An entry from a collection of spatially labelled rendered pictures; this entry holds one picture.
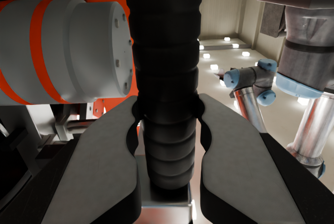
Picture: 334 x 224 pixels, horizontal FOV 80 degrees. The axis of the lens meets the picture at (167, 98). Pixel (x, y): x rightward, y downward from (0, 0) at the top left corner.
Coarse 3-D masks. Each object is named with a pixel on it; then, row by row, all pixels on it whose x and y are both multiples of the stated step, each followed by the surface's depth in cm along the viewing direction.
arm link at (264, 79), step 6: (258, 60) 84; (264, 60) 83; (270, 60) 83; (258, 66) 82; (264, 66) 81; (270, 66) 80; (276, 66) 81; (258, 72) 80; (264, 72) 81; (270, 72) 81; (258, 78) 81; (264, 78) 82; (270, 78) 83; (258, 84) 85; (264, 84) 84; (270, 84) 84
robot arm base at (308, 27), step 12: (288, 12) 46; (300, 12) 43; (312, 12) 42; (324, 12) 40; (288, 24) 48; (300, 24) 45; (312, 24) 44; (324, 24) 42; (288, 36) 50; (300, 36) 46; (312, 36) 44; (324, 36) 43; (300, 48) 47; (312, 48) 45; (324, 48) 45
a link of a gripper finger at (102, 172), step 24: (96, 120) 10; (120, 120) 10; (96, 144) 8; (120, 144) 8; (72, 168) 7; (96, 168) 7; (120, 168) 7; (72, 192) 6; (96, 192) 6; (120, 192) 6; (48, 216) 6; (72, 216) 6; (96, 216) 6; (120, 216) 6
